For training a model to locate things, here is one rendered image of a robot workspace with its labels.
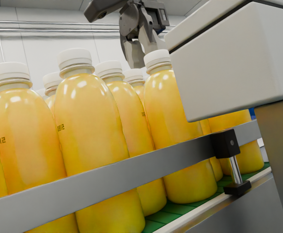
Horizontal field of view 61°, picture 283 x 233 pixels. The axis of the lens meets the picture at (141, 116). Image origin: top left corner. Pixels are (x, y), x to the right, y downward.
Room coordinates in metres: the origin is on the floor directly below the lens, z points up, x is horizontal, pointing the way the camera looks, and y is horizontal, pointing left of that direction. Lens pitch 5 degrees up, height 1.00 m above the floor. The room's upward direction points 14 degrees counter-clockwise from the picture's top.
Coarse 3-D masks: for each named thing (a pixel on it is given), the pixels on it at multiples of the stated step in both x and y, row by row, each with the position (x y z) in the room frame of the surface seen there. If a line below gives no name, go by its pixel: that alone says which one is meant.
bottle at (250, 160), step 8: (240, 112) 0.39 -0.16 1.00; (248, 112) 0.40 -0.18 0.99; (216, 120) 0.40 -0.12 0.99; (224, 120) 0.39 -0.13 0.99; (232, 120) 0.39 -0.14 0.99; (240, 120) 0.39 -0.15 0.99; (248, 120) 0.40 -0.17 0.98; (216, 128) 0.40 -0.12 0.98; (224, 128) 0.39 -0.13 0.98; (248, 144) 0.39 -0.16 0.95; (256, 144) 0.40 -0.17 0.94; (248, 152) 0.39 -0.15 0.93; (256, 152) 0.39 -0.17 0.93; (224, 160) 0.41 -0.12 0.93; (240, 160) 0.39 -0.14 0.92; (248, 160) 0.39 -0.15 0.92; (256, 160) 0.39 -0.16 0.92; (224, 168) 0.41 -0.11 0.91; (240, 168) 0.39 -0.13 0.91; (248, 168) 0.39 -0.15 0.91; (256, 168) 0.39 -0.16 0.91
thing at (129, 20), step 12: (132, 0) 0.46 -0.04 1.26; (144, 0) 0.46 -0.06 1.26; (156, 0) 0.51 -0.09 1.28; (120, 12) 0.48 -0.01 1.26; (132, 12) 0.46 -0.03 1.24; (156, 12) 0.49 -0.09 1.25; (120, 24) 0.50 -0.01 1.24; (132, 24) 0.46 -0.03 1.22; (156, 24) 0.49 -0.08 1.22; (168, 24) 0.49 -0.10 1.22; (132, 36) 0.49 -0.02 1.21
